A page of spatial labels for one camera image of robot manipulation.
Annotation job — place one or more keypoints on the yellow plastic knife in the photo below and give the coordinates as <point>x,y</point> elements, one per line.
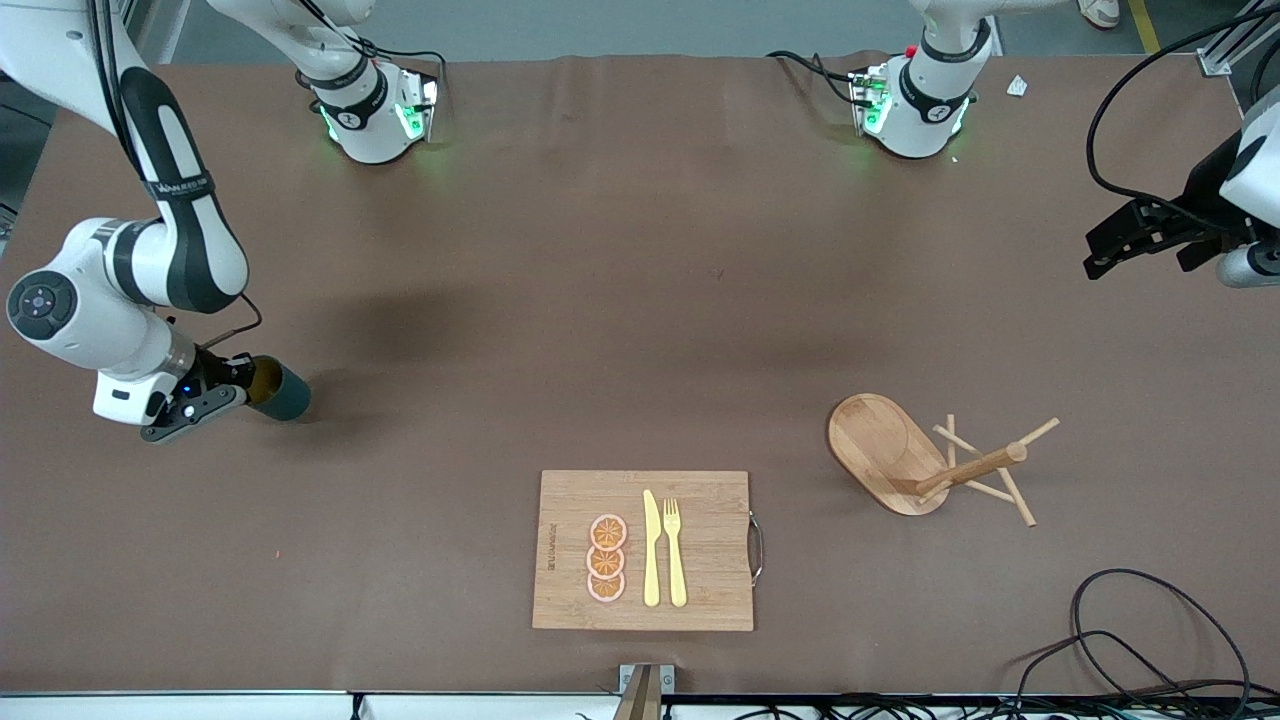
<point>651,550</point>

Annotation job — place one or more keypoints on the bamboo cutting board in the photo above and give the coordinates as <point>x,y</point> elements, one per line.
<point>700,550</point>

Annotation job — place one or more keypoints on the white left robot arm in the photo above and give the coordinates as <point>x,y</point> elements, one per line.
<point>925,110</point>

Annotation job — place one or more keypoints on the toy orange slice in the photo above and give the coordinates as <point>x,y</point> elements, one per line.
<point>608,531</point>
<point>606,590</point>
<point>605,564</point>

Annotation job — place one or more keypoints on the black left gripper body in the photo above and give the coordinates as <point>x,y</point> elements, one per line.
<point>1197,195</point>

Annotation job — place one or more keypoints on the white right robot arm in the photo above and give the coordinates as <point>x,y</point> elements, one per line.
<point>190,250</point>

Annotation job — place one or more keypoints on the aluminium camera post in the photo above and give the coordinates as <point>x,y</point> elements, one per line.
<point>645,690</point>

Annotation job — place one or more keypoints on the teal cup with yellow inside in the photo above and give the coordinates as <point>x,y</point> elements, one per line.
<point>285,392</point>

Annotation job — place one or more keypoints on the aluminium frame profile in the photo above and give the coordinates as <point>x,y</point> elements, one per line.
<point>1235,40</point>

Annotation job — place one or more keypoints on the white paper scrap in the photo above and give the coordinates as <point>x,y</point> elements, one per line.
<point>1017,86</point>

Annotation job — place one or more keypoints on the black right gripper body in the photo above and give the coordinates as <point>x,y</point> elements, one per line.
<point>212,367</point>

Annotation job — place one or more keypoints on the yellow plastic fork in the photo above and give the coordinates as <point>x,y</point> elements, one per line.
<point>675,560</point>

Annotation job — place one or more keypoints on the wooden mug tree stand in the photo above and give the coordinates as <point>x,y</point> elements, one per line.
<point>880,450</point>

